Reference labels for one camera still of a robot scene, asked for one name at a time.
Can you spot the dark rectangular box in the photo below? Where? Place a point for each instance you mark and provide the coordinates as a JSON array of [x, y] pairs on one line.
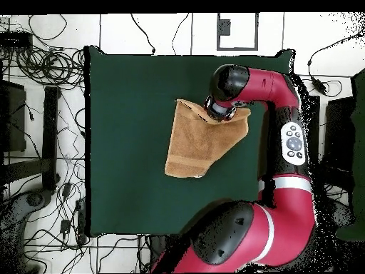
[[339, 134], [12, 114]]

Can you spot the grey square floor frame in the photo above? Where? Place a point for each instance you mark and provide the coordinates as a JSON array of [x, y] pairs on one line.
[[236, 49]]

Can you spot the small black power adapter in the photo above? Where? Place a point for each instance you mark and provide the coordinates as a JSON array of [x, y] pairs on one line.
[[65, 227], [67, 189]]

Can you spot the black stand column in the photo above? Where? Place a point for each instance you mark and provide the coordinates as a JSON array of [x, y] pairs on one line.
[[156, 245]]

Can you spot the flat black device box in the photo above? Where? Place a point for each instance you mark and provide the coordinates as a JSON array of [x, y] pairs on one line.
[[15, 40]]

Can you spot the small dark grey box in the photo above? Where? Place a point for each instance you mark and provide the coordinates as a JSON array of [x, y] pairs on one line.
[[224, 27]]

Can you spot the black power strip with plugs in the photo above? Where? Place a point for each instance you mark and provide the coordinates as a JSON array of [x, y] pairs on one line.
[[81, 222]]

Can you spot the tan terry towel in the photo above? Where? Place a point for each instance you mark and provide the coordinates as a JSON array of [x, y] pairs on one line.
[[194, 142]]

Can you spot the dark green table cloth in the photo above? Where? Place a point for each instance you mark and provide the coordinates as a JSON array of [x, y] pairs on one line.
[[128, 85]]

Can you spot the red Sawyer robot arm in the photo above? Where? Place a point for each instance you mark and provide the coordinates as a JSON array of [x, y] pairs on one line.
[[285, 222]]

